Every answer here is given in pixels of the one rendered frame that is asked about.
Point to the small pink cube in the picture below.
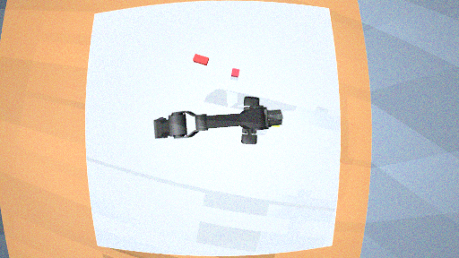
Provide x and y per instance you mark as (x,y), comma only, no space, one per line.
(235,72)

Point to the pink rectangular block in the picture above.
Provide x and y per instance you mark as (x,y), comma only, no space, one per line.
(203,60)

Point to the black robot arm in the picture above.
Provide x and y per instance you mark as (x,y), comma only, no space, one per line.
(256,118)

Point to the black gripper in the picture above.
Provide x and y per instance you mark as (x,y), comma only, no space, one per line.
(251,136)

